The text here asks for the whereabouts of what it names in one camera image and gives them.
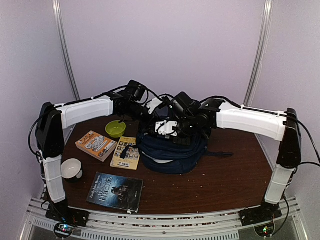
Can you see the corner aluminium post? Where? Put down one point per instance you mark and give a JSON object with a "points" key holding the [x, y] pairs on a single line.
{"points": [[260, 52], [63, 42]]}

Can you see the yellow paperback book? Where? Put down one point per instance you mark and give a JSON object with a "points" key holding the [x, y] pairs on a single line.
{"points": [[126, 155]]}

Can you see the front aluminium rail frame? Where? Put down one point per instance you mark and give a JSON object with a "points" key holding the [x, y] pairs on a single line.
{"points": [[103, 225]]}

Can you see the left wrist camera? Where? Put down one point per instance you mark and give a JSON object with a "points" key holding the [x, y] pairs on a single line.
{"points": [[154, 104]]}

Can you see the left corner aluminium post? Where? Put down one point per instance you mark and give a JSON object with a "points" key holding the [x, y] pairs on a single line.
{"points": [[63, 42]]}

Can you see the dark Wuthering Heights book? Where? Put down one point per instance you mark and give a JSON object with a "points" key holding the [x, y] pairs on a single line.
{"points": [[116, 192]]}

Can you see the lime green plastic bowl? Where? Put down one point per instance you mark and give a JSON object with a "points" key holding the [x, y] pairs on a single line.
{"points": [[116, 128]]}

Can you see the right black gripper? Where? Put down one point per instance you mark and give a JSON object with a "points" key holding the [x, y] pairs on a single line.
{"points": [[184, 141]]}

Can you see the navy blue backpack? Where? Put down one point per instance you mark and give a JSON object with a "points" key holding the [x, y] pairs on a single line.
{"points": [[174, 155]]}

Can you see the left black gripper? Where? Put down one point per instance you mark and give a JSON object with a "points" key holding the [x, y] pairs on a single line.
{"points": [[152, 117]]}

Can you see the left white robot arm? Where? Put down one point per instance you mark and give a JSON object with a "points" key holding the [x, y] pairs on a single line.
{"points": [[61, 123]]}

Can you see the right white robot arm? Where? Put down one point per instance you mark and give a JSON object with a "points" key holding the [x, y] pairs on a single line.
{"points": [[220, 112]]}

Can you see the orange comic paperback book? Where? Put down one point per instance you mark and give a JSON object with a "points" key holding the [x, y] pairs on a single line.
{"points": [[96, 145]]}

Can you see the right corner aluminium post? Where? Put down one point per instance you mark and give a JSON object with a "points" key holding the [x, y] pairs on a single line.
{"points": [[260, 52]]}

